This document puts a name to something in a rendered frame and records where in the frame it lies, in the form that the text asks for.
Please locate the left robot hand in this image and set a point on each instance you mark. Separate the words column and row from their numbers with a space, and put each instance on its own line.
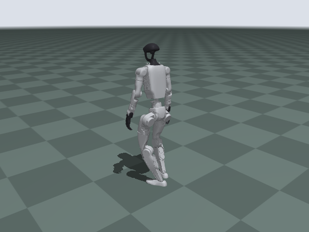
column 128, row 120

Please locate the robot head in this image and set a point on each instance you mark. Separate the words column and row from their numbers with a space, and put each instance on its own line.
column 151, row 48

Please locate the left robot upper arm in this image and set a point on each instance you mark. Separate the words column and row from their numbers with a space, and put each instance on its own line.
column 140, row 74

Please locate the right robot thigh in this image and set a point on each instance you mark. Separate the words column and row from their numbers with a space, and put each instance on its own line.
column 157, row 129

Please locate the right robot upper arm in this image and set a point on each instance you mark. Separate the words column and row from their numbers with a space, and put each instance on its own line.
column 169, row 88

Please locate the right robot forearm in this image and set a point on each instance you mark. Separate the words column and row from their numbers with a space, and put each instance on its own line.
column 167, row 101

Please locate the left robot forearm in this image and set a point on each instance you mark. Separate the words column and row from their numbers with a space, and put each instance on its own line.
column 133, row 103

